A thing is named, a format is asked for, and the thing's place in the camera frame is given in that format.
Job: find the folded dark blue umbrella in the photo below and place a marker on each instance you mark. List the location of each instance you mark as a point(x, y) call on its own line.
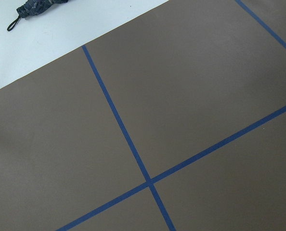
point(33, 8)

